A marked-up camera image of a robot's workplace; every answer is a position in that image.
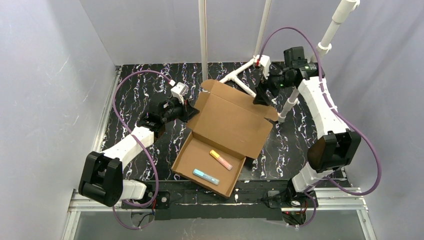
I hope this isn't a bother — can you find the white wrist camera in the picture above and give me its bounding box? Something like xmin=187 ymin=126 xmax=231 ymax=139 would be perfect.
xmin=253 ymin=54 xmax=271 ymax=78
xmin=169 ymin=79 xmax=189 ymax=104

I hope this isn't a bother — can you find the blue pen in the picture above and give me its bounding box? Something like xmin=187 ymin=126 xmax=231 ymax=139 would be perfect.
xmin=193 ymin=168 xmax=220 ymax=186

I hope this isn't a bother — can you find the aluminium table frame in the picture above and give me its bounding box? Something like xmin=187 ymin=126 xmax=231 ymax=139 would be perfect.
xmin=61 ymin=65 xmax=378 ymax=240

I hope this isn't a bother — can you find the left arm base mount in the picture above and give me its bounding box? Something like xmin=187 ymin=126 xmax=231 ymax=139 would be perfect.
xmin=120 ymin=191 xmax=171 ymax=213

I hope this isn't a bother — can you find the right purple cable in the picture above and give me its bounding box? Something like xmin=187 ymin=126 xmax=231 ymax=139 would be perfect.
xmin=256 ymin=27 xmax=383 ymax=229

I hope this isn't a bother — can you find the orange small object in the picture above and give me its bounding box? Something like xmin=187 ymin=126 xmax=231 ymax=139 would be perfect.
xmin=209 ymin=149 xmax=233 ymax=171

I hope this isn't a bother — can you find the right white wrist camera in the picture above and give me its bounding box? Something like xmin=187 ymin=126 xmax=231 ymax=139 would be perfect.
xmin=253 ymin=54 xmax=271 ymax=78

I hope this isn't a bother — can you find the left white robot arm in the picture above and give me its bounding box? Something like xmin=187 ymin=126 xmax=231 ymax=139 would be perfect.
xmin=78 ymin=97 xmax=200 ymax=207

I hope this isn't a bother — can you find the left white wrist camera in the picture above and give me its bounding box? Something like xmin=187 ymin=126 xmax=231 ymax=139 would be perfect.
xmin=169 ymin=79 xmax=189 ymax=104

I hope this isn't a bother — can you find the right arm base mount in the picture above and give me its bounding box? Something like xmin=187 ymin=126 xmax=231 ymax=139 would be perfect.
xmin=257 ymin=186 xmax=319 ymax=227

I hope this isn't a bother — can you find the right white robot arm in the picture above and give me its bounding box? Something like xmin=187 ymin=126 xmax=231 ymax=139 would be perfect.
xmin=253 ymin=46 xmax=361 ymax=201

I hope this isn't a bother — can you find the white PVC pipe frame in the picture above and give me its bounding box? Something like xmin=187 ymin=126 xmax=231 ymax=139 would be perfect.
xmin=198 ymin=0 xmax=361 ymax=123

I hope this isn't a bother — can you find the brown cardboard box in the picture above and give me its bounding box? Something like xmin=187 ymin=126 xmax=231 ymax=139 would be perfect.
xmin=171 ymin=79 xmax=278 ymax=198

